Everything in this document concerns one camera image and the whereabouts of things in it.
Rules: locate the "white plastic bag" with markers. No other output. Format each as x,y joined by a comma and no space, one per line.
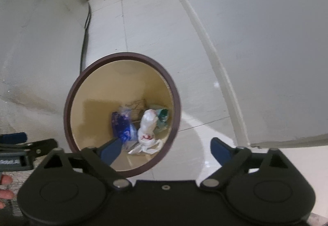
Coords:
148,123

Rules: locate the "person's left hand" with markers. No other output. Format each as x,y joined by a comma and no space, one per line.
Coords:
6,194

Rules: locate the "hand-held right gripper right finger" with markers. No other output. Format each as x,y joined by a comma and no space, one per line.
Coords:
221,151

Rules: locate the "light blue plastic pouch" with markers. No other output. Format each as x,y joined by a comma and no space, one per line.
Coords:
162,115

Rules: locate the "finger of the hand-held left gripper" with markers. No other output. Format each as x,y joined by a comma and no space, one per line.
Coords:
38,148
12,137

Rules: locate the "blue white plastic wrapper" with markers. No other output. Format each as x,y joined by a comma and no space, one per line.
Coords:
121,126

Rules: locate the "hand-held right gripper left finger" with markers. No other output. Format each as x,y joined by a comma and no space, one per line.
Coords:
111,151

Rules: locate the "beige trash bin brown rim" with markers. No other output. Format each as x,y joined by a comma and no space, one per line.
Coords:
107,82

